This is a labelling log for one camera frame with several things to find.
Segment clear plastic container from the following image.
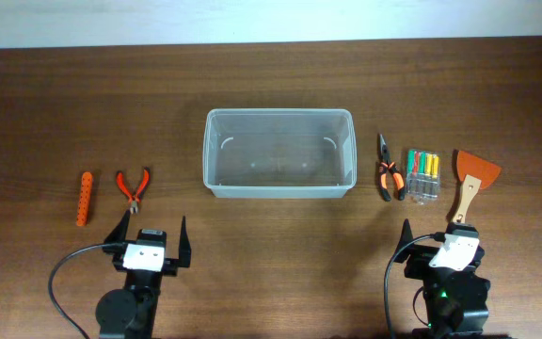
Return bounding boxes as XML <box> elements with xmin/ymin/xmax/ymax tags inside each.
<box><xmin>202</xmin><ymin>108</ymin><xmax>358</xmax><ymax>199</ymax></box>

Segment orange-black needle-nose pliers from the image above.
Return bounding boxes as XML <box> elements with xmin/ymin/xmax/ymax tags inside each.
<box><xmin>378</xmin><ymin>134</ymin><xmax>406</xmax><ymax>202</ymax></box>

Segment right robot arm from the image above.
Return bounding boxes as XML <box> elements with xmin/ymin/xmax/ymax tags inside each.
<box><xmin>394</xmin><ymin>220</ymin><xmax>490</xmax><ymax>338</ymax></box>

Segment red-handled side cutters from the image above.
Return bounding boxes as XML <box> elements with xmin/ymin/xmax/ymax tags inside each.
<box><xmin>115</xmin><ymin>168</ymin><xmax>151</xmax><ymax>216</ymax></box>

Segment orange perforated bar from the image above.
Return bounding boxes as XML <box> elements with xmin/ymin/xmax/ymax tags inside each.
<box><xmin>76</xmin><ymin>171</ymin><xmax>93</xmax><ymax>227</ymax></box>

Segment orange scraper with wooden handle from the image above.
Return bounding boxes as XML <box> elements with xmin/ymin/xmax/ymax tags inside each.
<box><xmin>452</xmin><ymin>150</ymin><xmax>502</xmax><ymax>223</ymax></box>

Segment clear case of screwdrivers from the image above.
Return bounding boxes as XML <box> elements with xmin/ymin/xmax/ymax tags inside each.
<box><xmin>406</xmin><ymin>149</ymin><xmax>440</xmax><ymax>204</ymax></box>

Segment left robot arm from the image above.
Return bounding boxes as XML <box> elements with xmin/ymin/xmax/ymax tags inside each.
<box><xmin>95</xmin><ymin>211</ymin><xmax>191</xmax><ymax>338</ymax></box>

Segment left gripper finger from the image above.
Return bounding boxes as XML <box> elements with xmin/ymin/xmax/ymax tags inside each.
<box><xmin>178</xmin><ymin>216</ymin><xmax>191</xmax><ymax>268</ymax></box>
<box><xmin>103</xmin><ymin>210</ymin><xmax>131</xmax><ymax>254</ymax></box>

